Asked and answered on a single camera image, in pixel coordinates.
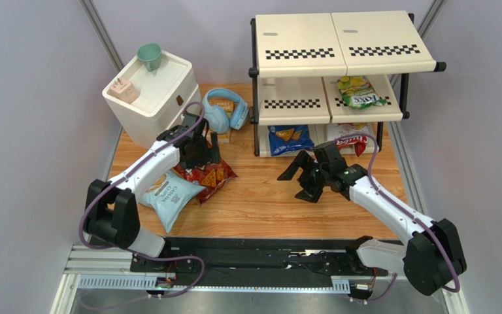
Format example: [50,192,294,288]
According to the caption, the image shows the light blue snack bag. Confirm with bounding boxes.
[139,171,205,234]

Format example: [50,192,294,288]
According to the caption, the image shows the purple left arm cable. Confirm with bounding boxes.
[78,101,207,300]

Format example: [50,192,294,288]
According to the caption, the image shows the blue Doritos chips bag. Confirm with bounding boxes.
[268,125,314,156]

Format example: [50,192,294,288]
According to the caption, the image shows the light blue headphones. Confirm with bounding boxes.
[202,88,249,134]

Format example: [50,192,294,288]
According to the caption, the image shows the orange green book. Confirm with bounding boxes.
[209,97,235,143]

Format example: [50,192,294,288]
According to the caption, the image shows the green Foxs snack bag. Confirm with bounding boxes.
[337,76,388,110]

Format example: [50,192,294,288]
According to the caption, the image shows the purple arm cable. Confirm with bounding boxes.
[78,101,207,300]
[329,133,461,304]

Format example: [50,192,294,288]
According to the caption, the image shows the white three-drawer cabinet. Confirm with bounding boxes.
[102,52,201,149]

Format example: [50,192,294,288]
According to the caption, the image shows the white red Chuba chips bag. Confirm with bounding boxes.
[326,123,375,156]

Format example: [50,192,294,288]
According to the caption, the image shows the pink power adapter cube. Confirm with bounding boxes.
[107,78,140,104]

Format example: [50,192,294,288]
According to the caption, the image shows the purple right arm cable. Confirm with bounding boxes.
[329,133,461,304]

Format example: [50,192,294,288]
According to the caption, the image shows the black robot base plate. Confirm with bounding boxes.
[130,237,389,288]

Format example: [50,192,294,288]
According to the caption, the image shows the red Doritos chips bag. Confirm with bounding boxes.
[174,160,238,204]

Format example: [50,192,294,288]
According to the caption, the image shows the green plastic cup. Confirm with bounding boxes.
[137,43,162,72]

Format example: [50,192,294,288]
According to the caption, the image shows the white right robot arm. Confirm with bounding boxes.
[278,142,467,296]

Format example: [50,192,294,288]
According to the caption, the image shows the cream three-tier shelf rack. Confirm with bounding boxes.
[249,10,446,157]

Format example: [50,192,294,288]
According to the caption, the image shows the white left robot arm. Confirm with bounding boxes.
[79,113,220,259]

